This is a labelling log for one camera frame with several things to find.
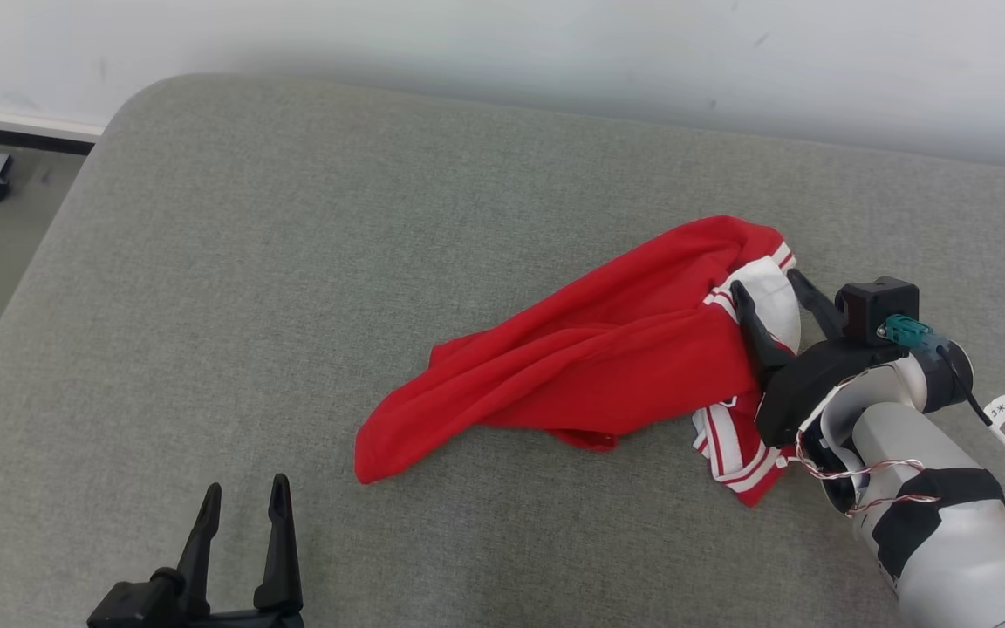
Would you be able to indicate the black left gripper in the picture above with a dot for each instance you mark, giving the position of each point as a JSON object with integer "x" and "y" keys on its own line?
{"x": 136, "y": 606}

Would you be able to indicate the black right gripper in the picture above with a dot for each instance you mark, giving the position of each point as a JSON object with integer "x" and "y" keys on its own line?
{"x": 803, "y": 388}

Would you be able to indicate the red jersey striped trim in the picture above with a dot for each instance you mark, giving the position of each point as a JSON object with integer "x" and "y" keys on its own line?
{"x": 598, "y": 358}

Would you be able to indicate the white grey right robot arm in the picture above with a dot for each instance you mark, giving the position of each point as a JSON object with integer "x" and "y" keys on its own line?
{"x": 974, "y": 558}

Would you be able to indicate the white black baseboard strip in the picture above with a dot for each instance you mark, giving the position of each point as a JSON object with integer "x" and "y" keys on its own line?
{"x": 14, "y": 126}

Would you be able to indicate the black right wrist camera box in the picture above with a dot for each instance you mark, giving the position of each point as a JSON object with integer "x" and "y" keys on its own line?
{"x": 873, "y": 301}

